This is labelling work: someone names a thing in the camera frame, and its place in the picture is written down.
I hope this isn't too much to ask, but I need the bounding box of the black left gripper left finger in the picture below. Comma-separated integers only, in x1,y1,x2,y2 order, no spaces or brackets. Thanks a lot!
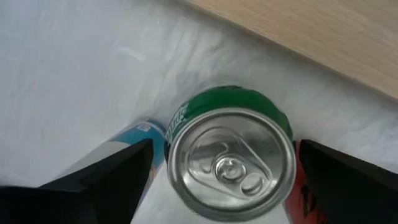
0,138,155,224

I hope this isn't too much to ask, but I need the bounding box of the slim silver blue can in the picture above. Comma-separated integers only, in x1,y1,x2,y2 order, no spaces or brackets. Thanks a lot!
58,119,167,215

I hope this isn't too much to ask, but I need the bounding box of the green Sprite can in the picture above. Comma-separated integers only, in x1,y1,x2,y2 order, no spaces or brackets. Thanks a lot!
164,85,297,222

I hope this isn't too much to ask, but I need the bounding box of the wooden tray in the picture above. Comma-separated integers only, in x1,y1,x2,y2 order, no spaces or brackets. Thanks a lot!
178,0,398,103

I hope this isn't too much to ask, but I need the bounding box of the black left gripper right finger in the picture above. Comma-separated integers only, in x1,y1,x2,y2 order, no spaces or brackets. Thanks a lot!
298,139,398,224

